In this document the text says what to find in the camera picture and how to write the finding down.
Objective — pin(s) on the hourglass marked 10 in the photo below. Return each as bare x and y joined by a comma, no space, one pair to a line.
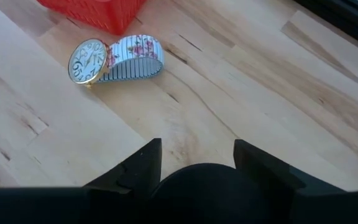
210,196

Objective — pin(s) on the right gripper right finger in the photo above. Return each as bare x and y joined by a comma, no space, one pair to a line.
259,168

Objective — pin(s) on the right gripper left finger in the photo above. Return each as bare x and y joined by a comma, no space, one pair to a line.
141,168

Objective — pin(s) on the red plastic basket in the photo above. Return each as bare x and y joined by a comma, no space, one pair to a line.
104,15

